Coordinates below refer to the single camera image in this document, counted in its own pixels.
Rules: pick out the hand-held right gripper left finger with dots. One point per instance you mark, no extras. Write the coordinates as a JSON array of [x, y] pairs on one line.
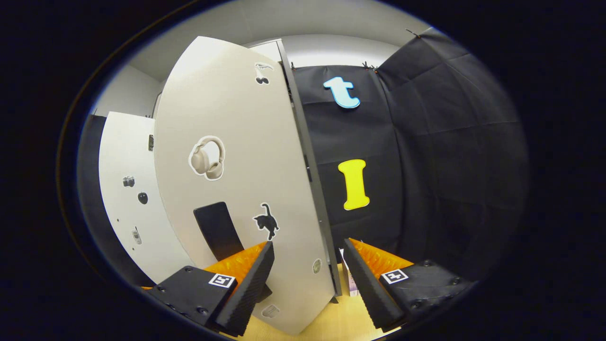
[[251, 284]]

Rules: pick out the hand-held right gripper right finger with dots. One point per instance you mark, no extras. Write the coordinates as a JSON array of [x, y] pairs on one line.
[[364, 286]]

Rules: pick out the white grey shoe cabinet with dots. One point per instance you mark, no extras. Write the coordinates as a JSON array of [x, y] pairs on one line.
[[316, 189]]

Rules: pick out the white shoe cabinet door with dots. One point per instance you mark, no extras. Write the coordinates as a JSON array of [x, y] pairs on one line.
[[246, 132], [123, 213]]

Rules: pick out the black backdrop cloth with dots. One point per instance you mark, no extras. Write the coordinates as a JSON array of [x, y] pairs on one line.
[[426, 142]]

